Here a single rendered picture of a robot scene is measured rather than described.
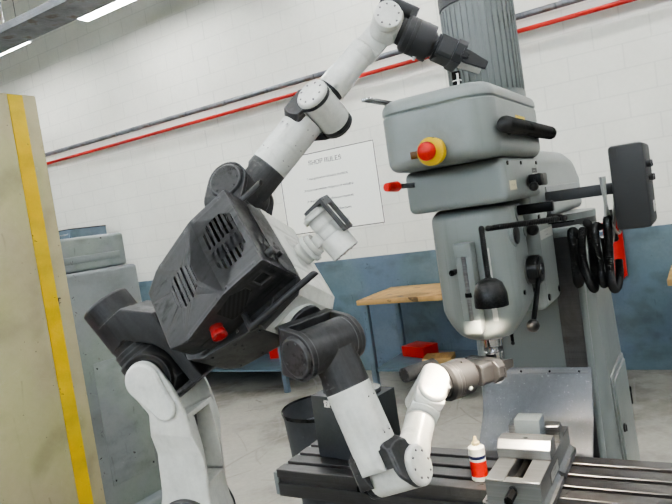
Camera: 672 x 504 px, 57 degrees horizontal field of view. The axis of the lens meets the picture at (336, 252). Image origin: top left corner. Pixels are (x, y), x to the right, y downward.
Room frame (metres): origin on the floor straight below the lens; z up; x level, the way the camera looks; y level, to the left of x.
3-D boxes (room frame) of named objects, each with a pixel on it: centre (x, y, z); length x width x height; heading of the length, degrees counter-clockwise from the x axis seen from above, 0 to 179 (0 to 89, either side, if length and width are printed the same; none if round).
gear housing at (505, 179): (1.57, -0.37, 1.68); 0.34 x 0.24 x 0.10; 149
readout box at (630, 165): (1.61, -0.79, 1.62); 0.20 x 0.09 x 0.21; 149
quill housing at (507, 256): (1.53, -0.35, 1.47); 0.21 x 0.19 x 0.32; 59
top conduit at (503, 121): (1.48, -0.49, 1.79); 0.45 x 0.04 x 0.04; 149
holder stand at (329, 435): (1.79, 0.02, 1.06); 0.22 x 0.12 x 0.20; 52
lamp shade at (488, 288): (1.34, -0.32, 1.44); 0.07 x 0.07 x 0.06
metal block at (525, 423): (1.50, -0.41, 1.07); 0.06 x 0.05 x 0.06; 60
